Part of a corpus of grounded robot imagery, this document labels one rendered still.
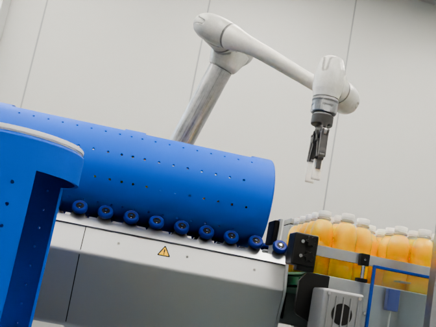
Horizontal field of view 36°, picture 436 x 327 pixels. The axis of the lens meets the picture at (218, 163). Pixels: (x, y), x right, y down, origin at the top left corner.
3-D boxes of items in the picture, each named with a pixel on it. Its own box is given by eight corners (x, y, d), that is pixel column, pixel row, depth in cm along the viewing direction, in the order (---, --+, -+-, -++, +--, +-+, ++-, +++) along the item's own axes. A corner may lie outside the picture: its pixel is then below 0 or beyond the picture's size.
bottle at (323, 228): (330, 279, 201) (339, 218, 205) (322, 277, 195) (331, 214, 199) (308, 276, 205) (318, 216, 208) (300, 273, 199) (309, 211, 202)
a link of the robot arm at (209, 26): (230, 15, 254) (247, 29, 266) (197, 0, 264) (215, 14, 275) (213, 45, 255) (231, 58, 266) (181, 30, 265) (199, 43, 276)
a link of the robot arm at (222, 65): (127, 180, 277) (157, 191, 296) (154, 198, 268) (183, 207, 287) (215, 13, 274) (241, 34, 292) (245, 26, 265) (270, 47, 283)
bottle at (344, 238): (347, 282, 201) (356, 221, 204) (353, 282, 194) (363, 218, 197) (324, 278, 201) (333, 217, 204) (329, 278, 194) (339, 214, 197)
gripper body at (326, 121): (309, 115, 235) (304, 141, 233) (316, 109, 227) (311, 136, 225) (329, 120, 236) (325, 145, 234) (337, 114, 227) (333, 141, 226)
